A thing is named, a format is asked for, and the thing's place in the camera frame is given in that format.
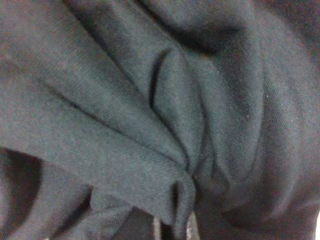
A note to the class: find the black short sleeve shirt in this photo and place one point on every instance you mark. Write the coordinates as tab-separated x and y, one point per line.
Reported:
159	119

